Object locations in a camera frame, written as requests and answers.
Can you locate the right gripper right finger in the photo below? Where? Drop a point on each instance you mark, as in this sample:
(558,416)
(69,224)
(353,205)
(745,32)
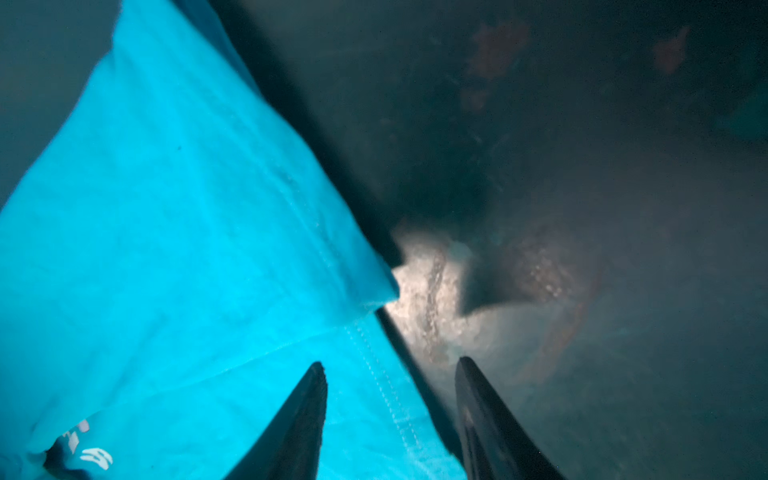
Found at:
(494,444)

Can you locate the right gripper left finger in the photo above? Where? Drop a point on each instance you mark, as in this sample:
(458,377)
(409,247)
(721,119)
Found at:
(289,447)

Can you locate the teal printed t shirt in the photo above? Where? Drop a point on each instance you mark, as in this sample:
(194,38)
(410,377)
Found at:
(171,265)

